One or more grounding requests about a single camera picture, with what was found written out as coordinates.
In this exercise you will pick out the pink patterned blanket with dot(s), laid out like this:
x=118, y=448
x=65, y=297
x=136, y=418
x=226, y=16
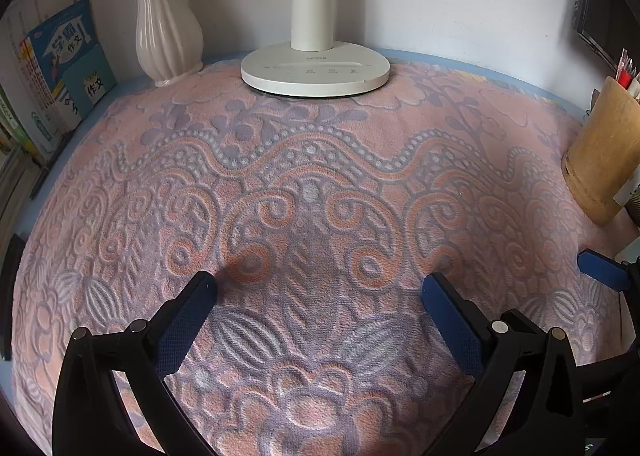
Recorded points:
x=320, y=186

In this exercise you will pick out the white ribbed vase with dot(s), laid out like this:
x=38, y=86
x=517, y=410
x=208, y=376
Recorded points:
x=167, y=30

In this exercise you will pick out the row of books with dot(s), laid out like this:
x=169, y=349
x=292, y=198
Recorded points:
x=15, y=155

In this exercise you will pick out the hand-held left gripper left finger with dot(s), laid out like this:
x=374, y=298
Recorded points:
x=182, y=331

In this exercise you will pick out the white cover book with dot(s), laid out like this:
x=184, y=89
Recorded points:
x=17, y=65

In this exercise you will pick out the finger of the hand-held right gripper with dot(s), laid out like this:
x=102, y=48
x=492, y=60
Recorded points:
x=600, y=269

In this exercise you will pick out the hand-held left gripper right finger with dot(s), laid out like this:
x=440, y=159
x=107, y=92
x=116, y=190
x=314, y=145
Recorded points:
x=457, y=331

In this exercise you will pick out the white desk lamp base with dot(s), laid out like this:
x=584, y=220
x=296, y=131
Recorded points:
x=312, y=35

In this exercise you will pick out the wooden pen holder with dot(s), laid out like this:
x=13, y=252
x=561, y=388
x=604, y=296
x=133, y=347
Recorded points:
x=605, y=155

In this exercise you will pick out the dark picture frame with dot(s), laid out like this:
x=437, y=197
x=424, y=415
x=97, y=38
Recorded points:
x=597, y=20

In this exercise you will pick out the blue cover book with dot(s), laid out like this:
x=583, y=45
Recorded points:
x=70, y=65

